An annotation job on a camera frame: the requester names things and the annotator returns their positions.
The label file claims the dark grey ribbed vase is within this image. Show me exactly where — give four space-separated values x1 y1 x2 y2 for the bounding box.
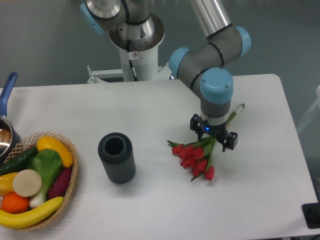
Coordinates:
97 132 136 184

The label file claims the white frame at right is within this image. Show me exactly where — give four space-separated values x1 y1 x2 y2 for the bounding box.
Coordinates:
296 85 320 135

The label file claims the black device at edge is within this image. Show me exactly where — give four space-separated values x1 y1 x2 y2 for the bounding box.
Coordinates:
301 202 320 229

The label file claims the red tulip bouquet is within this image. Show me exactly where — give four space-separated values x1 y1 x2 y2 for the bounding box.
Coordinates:
166 102 246 182

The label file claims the yellow banana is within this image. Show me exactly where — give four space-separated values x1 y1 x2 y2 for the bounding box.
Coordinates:
0 196 64 230

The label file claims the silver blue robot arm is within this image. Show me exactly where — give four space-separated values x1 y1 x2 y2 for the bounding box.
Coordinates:
80 0 251 150

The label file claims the beige round slice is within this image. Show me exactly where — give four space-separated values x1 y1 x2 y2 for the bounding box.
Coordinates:
12 169 42 197

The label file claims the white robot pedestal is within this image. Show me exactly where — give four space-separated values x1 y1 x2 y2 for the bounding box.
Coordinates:
87 46 175 84

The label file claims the green bok choy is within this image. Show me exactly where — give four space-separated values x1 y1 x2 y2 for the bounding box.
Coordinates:
27 149 62 209

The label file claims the yellow bell pepper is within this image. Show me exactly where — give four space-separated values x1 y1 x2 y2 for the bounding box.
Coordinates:
0 172 18 197

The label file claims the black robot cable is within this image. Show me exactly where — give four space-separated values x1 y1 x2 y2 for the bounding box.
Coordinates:
126 39 139 82

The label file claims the blue handled saucepan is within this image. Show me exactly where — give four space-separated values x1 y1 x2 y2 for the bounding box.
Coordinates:
0 72 21 166

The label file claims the woven wicker basket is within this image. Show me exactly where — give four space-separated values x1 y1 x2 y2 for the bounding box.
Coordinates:
4 132 79 231

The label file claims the orange fruit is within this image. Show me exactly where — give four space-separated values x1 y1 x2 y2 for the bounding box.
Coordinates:
0 192 29 214

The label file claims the yellow squash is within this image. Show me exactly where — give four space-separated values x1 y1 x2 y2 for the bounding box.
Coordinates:
36 135 74 168

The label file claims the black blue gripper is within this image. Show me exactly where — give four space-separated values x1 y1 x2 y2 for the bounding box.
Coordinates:
189 114 238 152

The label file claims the purple sweet potato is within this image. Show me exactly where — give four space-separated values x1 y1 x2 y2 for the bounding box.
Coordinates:
47 168 72 200

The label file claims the dark green cucumber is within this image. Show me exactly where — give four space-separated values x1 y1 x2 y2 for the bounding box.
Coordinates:
0 146 38 176

